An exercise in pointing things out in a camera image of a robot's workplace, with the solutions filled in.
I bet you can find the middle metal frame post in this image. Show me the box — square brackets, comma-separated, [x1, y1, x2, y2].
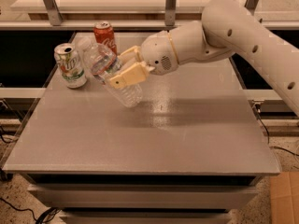
[164, 0, 177, 26]

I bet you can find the white green 7up can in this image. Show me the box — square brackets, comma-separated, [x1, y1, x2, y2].
[54, 43, 87, 89]

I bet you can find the clear plastic water bottle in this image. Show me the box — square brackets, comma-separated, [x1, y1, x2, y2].
[78, 37, 143, 107]

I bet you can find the brown cardboard box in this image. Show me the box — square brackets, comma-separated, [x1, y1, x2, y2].
[270, 172, 299, 224]

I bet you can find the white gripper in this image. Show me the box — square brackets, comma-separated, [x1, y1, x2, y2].
[109, 31, 178, 89]

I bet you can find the black cable right floor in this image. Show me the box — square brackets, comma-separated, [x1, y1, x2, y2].
[253, 103, 299, 158]

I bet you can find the red Coca-Cola can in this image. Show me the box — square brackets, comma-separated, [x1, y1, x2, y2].
[93, 21, 117, 53]

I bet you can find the black cable floor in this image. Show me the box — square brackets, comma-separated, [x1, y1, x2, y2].
[0, 197, 60, 224]
[253, 103, 299, 158]

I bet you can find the left metal frame post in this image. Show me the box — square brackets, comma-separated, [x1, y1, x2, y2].
[43, 0, 63, 26]

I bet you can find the black cable left floor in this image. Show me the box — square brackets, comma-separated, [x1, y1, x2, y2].
[0, 197, 60, 224]

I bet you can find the grey table drawer cabinet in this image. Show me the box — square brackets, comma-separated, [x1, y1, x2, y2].
[25, 172, 261, 224]

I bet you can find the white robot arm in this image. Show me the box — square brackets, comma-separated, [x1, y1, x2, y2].
[108, 0, 299, 115]

